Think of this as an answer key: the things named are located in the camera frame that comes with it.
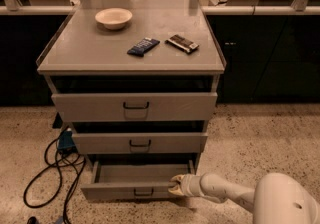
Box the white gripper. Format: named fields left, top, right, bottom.
left=168, top=174, right=202, bottom=197

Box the grey bottom drawer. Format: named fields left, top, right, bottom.
left=81, top=160, right=195, bottom=201

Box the grey drawer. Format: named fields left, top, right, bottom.
left=52, top=93, right=217, bottom=122
left=81, top=160, right=195, bottom=201
left=72, top=133, right=207, bottom=154

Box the grey middle drawer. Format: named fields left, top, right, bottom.
left=72, top=133, right=207, bottom=154

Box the grey top drawer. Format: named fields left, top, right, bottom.
left=52, top=93, right=217, bottom=122

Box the grey drawer cabinet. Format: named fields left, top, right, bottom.
left=36, top=0, right=228, bottom=186

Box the blue power box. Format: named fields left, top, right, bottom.
left=57, top=128, right=76, bottom=154

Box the blue snack bar wrapper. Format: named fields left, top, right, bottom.
left=127, top=37, right=160, bottom=57

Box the black chocolate bar wrapper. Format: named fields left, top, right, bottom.
left=165, top=34, right=199, bottom=54

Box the white ceramic bowl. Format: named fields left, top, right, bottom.
left=95, top=8, right=133, bottom=30

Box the white horizontal rail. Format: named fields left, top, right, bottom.
left=0, top=6, right=320, bottom=16

